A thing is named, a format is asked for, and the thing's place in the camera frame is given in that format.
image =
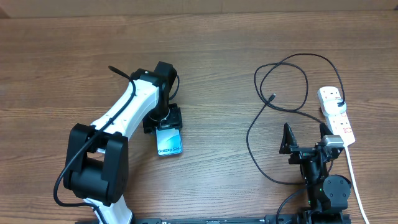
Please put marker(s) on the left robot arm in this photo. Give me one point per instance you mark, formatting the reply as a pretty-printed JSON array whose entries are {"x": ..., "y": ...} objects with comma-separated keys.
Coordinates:
[{"x": 97, "y": 165}]

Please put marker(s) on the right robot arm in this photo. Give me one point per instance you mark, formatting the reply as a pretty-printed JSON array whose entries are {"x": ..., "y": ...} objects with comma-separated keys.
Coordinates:
[{"x": 327, "y": 194}]

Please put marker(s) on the blue Galaxy S24+ smartphone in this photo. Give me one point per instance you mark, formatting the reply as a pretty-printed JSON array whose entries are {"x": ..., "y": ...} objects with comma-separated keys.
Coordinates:
[{"x": 169, "y": 142}]

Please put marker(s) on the white power strip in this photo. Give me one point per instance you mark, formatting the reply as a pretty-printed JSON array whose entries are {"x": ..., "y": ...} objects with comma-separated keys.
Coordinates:
[{"x": 340, "y": 124}]

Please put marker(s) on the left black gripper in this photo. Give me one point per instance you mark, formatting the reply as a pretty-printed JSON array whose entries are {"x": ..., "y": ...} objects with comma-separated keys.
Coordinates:
[{"x": 175, "y": 121}]

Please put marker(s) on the white charger plug adapter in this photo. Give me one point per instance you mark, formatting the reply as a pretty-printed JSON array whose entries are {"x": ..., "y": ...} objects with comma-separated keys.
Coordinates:
[{"x": 333, "y": 107}]

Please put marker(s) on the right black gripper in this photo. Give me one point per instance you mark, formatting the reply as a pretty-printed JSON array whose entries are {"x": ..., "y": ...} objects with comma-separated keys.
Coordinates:
[{"x": 300, "y": 153}]

